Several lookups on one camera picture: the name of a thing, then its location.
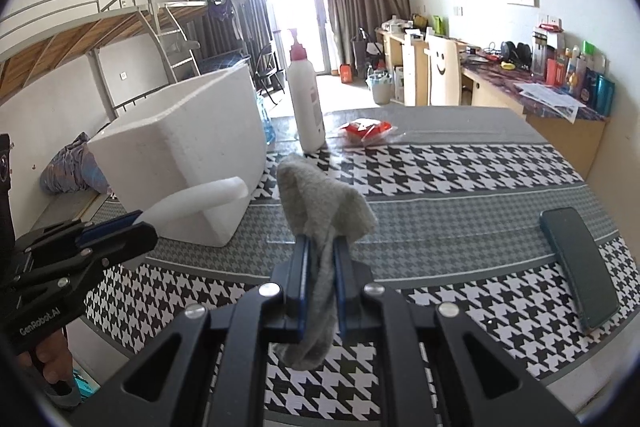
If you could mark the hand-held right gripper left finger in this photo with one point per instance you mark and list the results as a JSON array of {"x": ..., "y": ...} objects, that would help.
[{"x": 301, "y": 292}]

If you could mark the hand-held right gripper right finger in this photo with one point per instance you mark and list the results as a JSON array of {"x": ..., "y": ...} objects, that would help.
[{"x": 342, "y": 292}]

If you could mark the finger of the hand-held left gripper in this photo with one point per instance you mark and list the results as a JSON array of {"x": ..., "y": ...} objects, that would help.
[
  {"x": 125, "y": 244},
  {"x": 110, "y": 227}
]

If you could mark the white foam wrap roll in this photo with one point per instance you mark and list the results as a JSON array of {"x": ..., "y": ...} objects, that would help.
[{"x": 200, "y": 202}]

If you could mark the grey sock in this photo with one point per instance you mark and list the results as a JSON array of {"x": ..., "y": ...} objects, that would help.
[{"x": 320, "y": 202}]

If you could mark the white foam box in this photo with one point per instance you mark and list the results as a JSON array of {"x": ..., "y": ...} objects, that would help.
[{"x": 175, "y": 142}]

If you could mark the person's left hand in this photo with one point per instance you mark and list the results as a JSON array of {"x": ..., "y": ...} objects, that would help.
[{"x": 55, "y": 357}]

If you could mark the blue orange patterned quilt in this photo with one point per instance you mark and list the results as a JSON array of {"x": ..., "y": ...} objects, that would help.
[{"x": 70, "y": 167}]

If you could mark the teal plastic object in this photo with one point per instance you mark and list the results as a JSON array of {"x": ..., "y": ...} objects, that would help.
[{"x": 86, "y": 382}]

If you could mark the houndstooth tablecloth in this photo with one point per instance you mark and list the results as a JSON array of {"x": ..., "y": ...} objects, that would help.
[{"x": 450, "y": 172}]

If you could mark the red snack packet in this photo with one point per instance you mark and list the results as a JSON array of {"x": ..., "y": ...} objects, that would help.
[{"x": 365, "y": 129}]

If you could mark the blue water jug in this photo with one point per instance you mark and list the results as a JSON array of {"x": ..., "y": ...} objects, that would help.
[{"x": 266, "y": 122}]

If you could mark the white lotion pump bottle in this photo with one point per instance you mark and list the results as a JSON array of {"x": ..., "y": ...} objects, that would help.
[{"x": 305, "y": 107}]

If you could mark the metal bunk bed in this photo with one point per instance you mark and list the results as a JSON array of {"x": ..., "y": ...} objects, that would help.
[
  {"x": 200, "y": 9},
  {"x": 75, "y": 32}
]

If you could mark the white bucket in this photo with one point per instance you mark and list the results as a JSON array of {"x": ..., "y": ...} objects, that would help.
[{"x": 381, "y": 89}]

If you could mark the orange bag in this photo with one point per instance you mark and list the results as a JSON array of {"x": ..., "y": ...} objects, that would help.
[{"x": 347, "y": 73}]

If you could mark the wooden desk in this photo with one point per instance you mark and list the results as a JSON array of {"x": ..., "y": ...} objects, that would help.
[
  {"x": 410, "y": 77},
  {"x": 560, "y": 137}
]

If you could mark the black smartphone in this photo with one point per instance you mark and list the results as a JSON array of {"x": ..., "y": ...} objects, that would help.
[{"x": 580, "y": 267}]

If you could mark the black bag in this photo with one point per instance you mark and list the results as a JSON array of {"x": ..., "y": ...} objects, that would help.
[{"x": 362, "y": 52}]

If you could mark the smiley face wooden chair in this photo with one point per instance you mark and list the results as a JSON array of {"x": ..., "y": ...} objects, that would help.
[{"x": 442, "y": 72}]

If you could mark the hanging dark clothes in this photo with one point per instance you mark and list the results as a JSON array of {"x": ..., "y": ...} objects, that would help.
[{"x": 222, "y": 9}]

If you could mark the yellow bag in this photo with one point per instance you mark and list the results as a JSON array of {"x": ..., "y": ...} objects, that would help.
[{"x": 420, "y": 21}]

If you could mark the green paper bag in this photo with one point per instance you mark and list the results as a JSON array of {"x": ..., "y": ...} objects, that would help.
[{"x": 438, "y": 25}]

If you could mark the printed paper sheets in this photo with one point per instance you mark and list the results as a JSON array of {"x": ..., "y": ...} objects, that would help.
[{"x": 550, "y": 97}]

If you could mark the black headphones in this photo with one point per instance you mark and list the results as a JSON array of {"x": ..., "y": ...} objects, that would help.
[{"x": 510, "y": 52}]

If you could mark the group of toiletry bottles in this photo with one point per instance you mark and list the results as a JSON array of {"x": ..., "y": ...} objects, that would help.
[{"x": 585, "y": 82}]

